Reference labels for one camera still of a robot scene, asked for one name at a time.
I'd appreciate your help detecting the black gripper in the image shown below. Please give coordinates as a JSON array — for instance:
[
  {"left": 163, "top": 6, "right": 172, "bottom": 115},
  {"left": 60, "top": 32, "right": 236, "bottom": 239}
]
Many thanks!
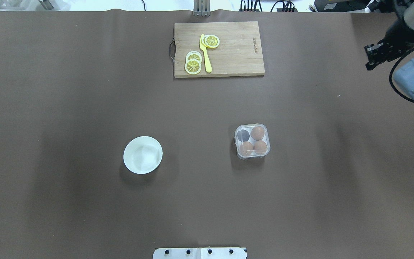
[{"left": 364, "top": 16, "right": 414, "bottom": 71}]

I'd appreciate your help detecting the clear plastic egg box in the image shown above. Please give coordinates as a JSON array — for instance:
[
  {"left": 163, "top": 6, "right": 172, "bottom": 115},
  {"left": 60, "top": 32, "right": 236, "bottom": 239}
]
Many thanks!
[{"left": 234, "top": 123, "right": 271, "bottom": 160}]

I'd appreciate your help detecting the brown egg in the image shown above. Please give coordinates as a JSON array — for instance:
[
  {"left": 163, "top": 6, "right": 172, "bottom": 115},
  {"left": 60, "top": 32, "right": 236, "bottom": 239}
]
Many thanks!
[
  {"left": 253, "top": 140, "right": 268, "bottom": 155},
  {"left": 239, "top": 141, "right": 254, "bottom": 157},
  {"left": 250, "top": 126, "right": 266, "bottom": 141}
]

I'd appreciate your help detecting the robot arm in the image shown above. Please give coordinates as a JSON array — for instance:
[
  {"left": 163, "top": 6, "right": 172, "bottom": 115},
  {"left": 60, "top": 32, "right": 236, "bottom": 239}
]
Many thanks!
[{"left": 364, "top": 0, "right": 414, "bottom": 103}]

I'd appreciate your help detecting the brown egg in box front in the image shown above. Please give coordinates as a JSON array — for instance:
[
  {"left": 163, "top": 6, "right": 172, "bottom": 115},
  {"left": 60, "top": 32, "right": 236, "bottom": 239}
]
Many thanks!
[{"left": 253, "top": 140, "right": 268, "bottom": 155}]

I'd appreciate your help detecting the wooden cutting board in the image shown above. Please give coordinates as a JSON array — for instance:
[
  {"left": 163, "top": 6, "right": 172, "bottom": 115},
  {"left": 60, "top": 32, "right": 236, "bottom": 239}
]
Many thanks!
[{"left": 174, "top": 21, "right": 265, "bottom": 78}]

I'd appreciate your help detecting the lemon slice near knife tip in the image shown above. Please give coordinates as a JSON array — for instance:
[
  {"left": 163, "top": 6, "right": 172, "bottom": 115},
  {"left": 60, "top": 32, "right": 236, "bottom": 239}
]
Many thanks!
[{"left": 201, "top": 35, "right": 220, "bottom": 49}]

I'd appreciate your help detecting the yellow plastic knife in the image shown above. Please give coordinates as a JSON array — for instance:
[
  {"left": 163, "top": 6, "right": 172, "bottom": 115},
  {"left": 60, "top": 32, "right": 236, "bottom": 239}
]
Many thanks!
[{"left": 199, "top": 34, "right": 212, "bottom": 73}]

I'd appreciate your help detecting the lemon slice upper pair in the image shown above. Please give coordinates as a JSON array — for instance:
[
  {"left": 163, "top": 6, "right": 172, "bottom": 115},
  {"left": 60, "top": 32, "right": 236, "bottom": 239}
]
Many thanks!
[{"left": 185, "top": 51, "right": 202, "bottom": 62}]

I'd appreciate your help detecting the lemon slice pair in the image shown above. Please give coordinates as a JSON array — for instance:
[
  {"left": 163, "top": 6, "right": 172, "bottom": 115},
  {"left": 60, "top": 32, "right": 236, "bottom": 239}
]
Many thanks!
[
  {"left": 185, "top": 51, "right": 202, "bottom": 62},
  {"left": 184, "top": 59, "right": 202, "bottom": 75}
]

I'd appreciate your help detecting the lemon slice lower pair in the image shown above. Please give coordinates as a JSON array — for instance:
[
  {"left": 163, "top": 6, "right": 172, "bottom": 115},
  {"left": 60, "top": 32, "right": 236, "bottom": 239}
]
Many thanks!
[{"left": 184, "top": 59, "right": 202, "bottom": 75}]

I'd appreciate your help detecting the white bowl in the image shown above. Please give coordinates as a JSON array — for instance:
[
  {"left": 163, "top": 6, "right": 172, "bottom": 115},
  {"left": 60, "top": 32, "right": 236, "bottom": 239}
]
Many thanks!
[{"left": 123, "top": 136, "right": 163, "bottom": 175}]

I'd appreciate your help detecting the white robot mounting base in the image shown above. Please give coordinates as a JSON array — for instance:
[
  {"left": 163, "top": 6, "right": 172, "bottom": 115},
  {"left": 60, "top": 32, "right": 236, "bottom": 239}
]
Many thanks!
[{"left": 152, "top": 247, "right": 248, "bottom": 259}]

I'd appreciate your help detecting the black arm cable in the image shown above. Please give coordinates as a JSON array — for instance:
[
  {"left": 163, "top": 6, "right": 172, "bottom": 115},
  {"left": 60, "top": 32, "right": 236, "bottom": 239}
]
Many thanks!
[{"left": 389, "top": 35, "right": 414, "bottom": 109}]

